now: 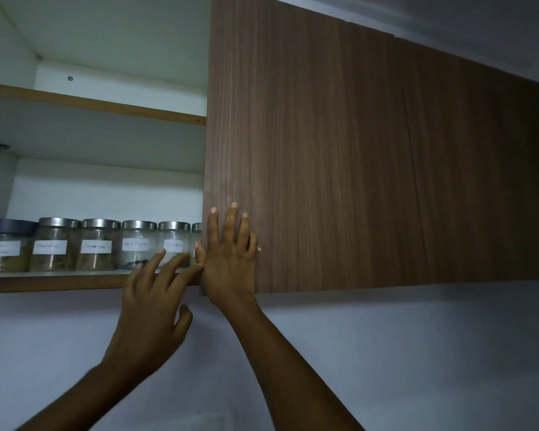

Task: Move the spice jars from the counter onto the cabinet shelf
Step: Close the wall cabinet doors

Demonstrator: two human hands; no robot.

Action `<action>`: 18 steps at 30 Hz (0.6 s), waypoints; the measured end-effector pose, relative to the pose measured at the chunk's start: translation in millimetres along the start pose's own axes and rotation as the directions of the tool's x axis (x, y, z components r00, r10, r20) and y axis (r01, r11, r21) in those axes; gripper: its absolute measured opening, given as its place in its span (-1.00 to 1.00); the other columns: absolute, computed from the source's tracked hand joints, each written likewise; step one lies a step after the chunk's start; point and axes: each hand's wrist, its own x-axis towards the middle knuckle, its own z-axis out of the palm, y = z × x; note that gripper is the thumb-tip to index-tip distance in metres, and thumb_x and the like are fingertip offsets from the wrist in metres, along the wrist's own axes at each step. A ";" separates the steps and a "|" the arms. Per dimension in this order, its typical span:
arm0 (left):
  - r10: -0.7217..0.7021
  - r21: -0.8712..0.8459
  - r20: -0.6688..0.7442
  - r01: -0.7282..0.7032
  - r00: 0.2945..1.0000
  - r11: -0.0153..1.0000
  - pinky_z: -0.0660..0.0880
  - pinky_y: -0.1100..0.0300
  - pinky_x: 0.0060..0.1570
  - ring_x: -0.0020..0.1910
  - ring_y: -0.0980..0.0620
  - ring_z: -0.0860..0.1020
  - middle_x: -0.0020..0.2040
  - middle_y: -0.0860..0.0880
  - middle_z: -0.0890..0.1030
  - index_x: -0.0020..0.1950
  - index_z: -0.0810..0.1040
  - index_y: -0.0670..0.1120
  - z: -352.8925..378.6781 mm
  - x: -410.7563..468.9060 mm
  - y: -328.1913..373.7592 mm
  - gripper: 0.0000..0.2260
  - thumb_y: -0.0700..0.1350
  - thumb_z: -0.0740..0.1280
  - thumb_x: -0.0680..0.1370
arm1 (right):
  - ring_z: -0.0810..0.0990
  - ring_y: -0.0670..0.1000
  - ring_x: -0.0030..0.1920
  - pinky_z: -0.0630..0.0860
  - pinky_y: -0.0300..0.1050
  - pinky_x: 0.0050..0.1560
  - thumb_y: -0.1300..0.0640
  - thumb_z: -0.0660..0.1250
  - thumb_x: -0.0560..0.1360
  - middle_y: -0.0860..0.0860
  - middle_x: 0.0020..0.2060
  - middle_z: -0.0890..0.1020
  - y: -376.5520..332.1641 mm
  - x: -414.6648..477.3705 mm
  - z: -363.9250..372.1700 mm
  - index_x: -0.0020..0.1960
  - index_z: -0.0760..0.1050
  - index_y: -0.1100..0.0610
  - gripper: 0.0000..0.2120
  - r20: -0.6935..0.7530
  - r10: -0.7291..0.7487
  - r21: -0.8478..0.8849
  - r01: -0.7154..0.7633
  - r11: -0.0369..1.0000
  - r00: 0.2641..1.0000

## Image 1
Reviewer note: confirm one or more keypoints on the green spice jar silver lid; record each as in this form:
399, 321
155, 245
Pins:
196, 228

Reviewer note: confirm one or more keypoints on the person's right hand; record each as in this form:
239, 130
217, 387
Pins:
229, 269

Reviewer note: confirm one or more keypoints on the coriander jar grey lid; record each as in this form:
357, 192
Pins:
6, 226

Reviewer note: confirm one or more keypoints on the cabinet door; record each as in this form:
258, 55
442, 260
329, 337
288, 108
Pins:
319, 152

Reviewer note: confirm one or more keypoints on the metal shelf support pin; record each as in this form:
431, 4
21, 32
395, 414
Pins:
1, 148

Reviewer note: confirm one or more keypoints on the white cabinet shelf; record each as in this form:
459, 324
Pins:
94, 139

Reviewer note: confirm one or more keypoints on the person's right forearm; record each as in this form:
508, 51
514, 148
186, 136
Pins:
287, 377

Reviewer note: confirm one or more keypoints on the person's left forearm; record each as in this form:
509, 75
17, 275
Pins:
94, 399

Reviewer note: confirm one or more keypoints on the person's left hand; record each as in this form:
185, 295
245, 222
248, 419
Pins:
148, 318

